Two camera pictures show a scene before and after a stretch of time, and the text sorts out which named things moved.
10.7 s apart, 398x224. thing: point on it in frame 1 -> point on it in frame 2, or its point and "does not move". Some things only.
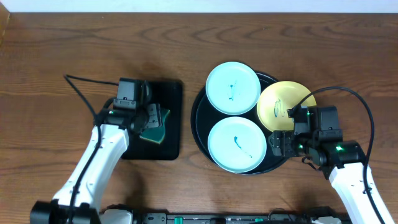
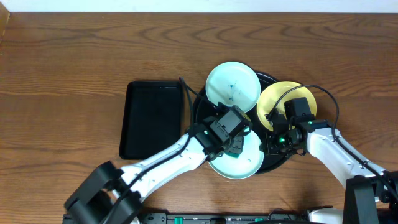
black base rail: [308, 216] does not move
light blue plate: [232, 88] does not move
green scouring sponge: [156, 134] -> [232, 155]
